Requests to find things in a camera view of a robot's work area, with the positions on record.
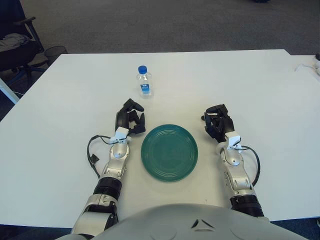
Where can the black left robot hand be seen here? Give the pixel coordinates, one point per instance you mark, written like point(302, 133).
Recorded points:
point(121, 118)

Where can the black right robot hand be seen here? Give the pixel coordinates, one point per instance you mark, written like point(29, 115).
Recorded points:
point(226, 123)

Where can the clear bottle with blue cap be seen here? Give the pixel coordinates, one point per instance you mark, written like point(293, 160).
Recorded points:
point(145, 87)

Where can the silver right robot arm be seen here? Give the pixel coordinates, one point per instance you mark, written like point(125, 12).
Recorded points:
point(236, 172)

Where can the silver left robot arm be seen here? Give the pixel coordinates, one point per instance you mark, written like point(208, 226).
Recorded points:
point(107, 190)

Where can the green ceramic plate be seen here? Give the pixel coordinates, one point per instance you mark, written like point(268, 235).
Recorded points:
point(169, 153)

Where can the silver robot torso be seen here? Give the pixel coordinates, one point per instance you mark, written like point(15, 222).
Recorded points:
point(175, 222)

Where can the white table leg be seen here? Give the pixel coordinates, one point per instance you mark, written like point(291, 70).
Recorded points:
point(8, 91)

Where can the black office chair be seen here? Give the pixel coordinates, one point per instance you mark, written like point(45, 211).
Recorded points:
point(15, 55)

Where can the grey cloth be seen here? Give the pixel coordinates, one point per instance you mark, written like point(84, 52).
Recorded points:
point(11, 41)

